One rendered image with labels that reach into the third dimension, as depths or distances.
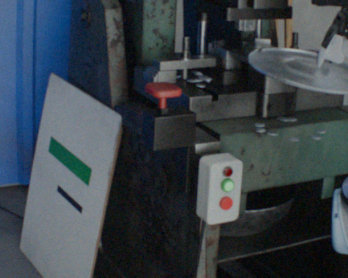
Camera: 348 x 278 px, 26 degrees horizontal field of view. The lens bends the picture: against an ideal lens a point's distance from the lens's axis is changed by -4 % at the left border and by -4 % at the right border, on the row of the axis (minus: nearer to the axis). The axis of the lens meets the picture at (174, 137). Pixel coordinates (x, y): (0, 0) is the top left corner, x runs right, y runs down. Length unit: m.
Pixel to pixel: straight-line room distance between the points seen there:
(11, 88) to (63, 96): 0.65
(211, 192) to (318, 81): 0.33
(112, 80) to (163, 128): 0.47
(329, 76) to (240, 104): 0.23
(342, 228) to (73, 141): 1.08
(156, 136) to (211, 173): 0.13
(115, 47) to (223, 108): 0.40
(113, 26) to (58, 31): 0.90
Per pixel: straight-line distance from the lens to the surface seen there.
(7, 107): 2.96
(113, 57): 2.06
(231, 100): 1.80
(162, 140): 1.61
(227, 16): 1.83
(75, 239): 2.20
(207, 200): 1.61
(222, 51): 1.90
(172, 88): 1.60
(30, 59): 2.91
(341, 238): 1.36
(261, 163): 1.78
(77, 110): 2.22
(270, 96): 1.82
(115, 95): 2.05
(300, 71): 1.70
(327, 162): 1.90
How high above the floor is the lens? 1.18
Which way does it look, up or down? 19 degrees down
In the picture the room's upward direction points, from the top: 3 degrees clockwise
